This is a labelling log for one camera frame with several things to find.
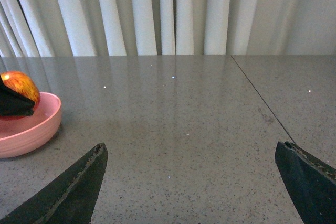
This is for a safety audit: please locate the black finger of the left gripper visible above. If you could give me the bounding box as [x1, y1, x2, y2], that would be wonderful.
[0, 80, 35, 116]

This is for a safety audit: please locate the red apple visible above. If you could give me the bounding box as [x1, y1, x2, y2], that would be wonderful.
[1, 70, 40, 111]

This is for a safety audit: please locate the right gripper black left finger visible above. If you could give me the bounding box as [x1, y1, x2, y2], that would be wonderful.
[1, 143, 108, 223]

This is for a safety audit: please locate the pink bowl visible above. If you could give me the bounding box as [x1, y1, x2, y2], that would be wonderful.
[1, 92, 62, 158]

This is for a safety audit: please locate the white pleated curtain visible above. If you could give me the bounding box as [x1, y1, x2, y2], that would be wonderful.
[1, 0, 335, 57]

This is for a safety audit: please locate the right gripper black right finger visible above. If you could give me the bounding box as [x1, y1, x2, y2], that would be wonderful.
[275, 142, 335, 223]

